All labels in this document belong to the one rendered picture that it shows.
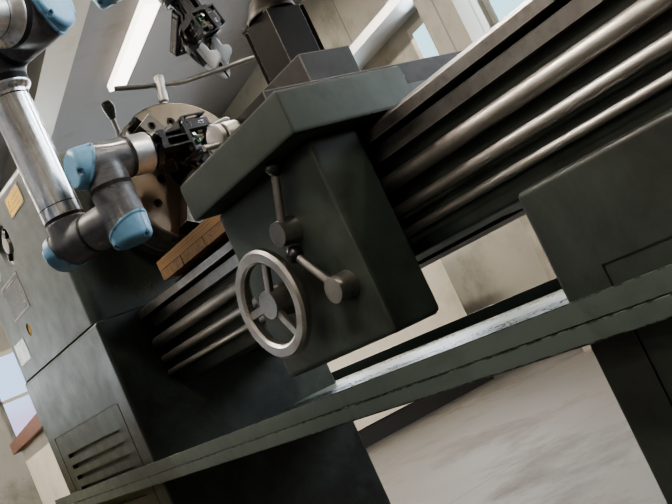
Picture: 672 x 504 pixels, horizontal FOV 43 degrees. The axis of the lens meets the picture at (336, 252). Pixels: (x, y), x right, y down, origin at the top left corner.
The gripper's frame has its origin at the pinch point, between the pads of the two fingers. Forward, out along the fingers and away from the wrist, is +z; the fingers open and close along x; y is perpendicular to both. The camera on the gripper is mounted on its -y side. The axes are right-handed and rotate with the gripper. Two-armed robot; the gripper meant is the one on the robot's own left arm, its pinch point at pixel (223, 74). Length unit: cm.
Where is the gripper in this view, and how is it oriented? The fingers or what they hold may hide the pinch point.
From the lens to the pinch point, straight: 203.6
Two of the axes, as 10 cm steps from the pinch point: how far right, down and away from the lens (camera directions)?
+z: 5.8, 8.2, 0.5
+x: 6.2, -4.8, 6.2
